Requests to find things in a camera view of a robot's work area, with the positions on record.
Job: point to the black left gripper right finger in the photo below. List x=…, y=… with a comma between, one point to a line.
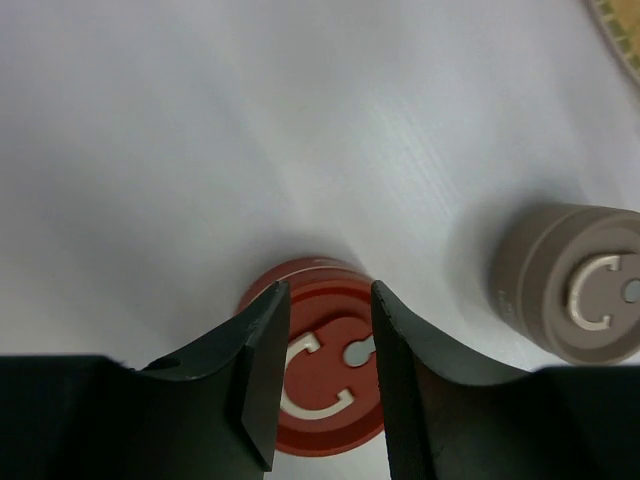
x=451, y=412

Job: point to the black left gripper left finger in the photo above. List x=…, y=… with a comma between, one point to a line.
x=208, y=410

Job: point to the red round lid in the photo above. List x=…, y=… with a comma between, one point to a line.
x=328, y=407

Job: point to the red steel container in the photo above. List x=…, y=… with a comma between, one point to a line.
x=303, y=271

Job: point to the beige steel container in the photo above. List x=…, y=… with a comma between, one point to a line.
x=514, y=252

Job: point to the beige round lid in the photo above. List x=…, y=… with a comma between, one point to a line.
x=573, y=300

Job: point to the bamboo mat tray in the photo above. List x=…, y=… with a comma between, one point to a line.
x=618, y=20

